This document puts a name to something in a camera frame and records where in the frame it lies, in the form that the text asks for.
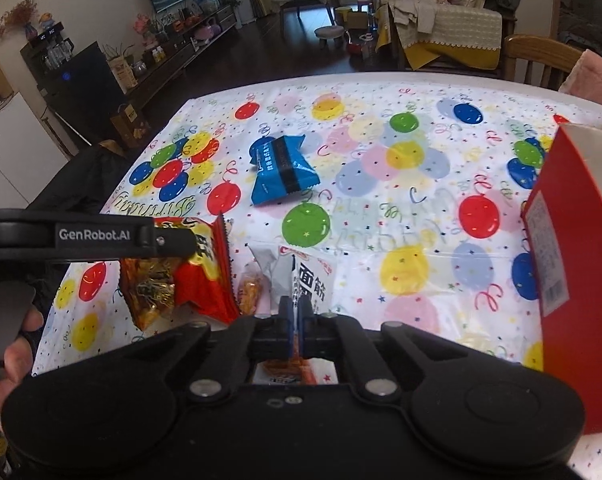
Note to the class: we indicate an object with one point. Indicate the white spicy strip bag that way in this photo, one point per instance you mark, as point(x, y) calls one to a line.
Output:
point(275, 272)

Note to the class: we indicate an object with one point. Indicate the left hand in glove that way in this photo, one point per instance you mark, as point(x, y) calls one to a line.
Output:
point(18, 363)

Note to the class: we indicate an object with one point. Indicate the black jacket on chair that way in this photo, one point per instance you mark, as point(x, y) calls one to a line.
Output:
point(84, 184)

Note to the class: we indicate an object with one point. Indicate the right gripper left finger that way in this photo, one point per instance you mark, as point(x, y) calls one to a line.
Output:
point(246, 342)

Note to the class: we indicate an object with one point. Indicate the sofa with cream cover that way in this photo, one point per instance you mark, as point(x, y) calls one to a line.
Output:
point(425, 30)

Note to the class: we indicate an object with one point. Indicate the red cardboard shoe box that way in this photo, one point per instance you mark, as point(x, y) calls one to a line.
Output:
point(563, 219)

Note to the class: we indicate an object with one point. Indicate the dark tv console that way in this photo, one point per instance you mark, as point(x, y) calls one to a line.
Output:
point(183, 50)

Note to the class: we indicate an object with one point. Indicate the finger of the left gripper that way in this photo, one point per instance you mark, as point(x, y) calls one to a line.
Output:
point(175, 243)

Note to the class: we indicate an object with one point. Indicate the blue snack packet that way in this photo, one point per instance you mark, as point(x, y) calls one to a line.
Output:
point(282, 169)

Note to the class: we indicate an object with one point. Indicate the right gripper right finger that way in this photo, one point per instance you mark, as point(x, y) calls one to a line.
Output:
point(343, 341)

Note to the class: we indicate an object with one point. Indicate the small round stool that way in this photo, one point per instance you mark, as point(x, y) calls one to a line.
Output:
point(325, 34)

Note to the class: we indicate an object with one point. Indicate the balloon pattern tablecloth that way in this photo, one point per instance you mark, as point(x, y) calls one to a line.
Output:
point(423, 181)

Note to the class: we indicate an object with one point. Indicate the white cabinet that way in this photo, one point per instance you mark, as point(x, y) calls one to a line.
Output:
point(29, 159)

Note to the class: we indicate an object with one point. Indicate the orange red chip bag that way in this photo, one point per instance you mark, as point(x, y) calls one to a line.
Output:
point(153, 287)

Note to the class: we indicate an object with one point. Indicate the wooden dining chair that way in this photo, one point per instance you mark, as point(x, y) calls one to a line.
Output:
point(557, 59)

